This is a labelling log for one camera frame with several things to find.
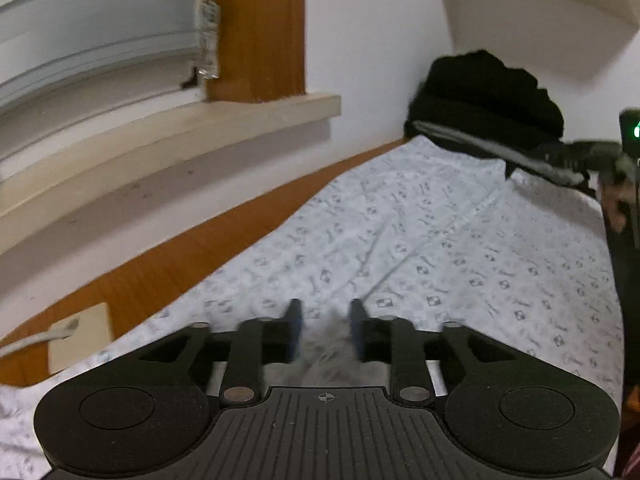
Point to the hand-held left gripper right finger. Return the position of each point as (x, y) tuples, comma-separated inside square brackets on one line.
[(356, 330)]

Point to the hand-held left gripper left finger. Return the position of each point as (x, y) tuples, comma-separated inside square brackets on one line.
[(295, 327)]

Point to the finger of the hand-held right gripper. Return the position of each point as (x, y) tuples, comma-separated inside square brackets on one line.
[(580, 152)]

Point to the white patterned garment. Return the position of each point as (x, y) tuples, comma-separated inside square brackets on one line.
[(425, 240)]

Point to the black folded clothes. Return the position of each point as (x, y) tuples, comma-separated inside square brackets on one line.
[(490, 95)]

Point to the person's right hand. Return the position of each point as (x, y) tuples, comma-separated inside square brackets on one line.
[(614, 205)]

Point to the grey folded garment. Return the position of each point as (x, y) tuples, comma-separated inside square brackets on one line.
[(465, 137)]

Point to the beige socket plate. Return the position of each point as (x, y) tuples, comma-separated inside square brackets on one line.
[(82, 340)]

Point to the white window blind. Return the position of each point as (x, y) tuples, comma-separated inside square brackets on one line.
[(90, 45)]

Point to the cream wall shelf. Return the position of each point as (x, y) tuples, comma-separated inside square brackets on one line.
[(530, 15)]

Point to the wooden window frame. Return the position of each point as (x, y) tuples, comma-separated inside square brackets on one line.
[(260, 35)]

